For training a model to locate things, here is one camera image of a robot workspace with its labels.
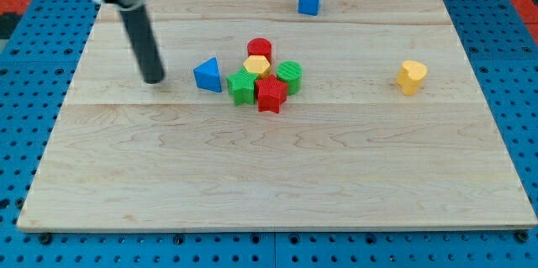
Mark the green cylinder block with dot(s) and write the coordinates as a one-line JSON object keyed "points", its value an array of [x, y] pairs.
{"points": [[291, 73]]}

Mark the red cylinder block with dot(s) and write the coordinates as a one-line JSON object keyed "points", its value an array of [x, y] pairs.
{"points": [[260, 46]]}

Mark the red star block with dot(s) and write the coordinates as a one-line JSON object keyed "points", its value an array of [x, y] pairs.
{"points": [[271, 94]]}

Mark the green star block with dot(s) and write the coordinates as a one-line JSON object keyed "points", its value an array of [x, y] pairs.
{"points": [[241, 87]]}

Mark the blue triangle block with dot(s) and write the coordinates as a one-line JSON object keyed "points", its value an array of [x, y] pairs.
{"points": [[207, 75]]}

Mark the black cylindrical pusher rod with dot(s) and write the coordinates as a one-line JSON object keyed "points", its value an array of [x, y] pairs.
{"points": [[138, 28]]}

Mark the yellow hexagon block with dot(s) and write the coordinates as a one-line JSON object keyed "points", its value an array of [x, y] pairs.
{"points": [[258, 64]]}

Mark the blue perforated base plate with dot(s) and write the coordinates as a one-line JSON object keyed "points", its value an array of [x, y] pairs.
{"points": [[40, 59]]}

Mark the yellow heart block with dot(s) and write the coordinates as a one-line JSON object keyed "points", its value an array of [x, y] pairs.
{"points": [[411, 76]]}

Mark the light wooden board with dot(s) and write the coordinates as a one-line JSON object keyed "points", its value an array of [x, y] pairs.
{"points": [[349, 152]]}

